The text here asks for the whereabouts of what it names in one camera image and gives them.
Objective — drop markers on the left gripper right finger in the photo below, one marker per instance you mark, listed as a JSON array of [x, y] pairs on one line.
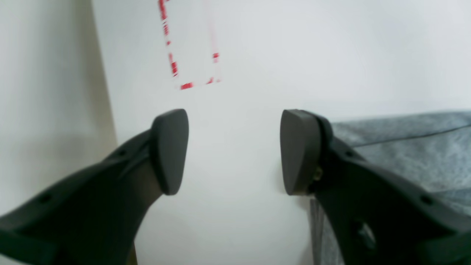
[[362, 214]]

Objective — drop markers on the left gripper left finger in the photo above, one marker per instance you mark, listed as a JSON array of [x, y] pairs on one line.
[[92, 216]]

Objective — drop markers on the grey t-shirt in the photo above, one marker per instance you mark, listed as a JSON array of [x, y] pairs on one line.
[[431, 150]]

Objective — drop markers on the red tape rectangle marking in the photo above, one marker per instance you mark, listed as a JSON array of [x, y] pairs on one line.
[[190, 42]]

